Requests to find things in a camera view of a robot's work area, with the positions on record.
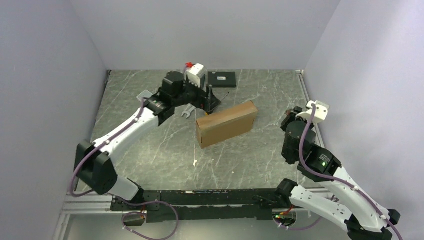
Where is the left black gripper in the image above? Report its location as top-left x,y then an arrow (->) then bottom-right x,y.
173,75 -> 222,112

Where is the brown cardboard express box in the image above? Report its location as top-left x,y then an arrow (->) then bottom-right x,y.
195,101 -> 258,149

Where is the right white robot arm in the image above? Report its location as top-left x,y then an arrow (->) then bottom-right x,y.
275,101 -> 402,240

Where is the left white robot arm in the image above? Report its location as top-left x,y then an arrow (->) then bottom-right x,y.
72,67 -> 221,210

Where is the black box with label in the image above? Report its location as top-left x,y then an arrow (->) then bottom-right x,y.
207,71 -> 237,88

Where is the silver open-end wrench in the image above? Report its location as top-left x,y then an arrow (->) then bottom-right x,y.
181,104 -> 196,119

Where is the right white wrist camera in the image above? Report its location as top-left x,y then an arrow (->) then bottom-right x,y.
296,100 -> 330,124

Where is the aluminium frame rail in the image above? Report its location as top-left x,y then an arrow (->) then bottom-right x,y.
295,70 -> 329,149

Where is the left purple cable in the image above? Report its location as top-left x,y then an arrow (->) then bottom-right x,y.
67,97 -> 150,198

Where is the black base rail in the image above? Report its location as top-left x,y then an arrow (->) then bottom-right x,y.
110,188 -> 290,223

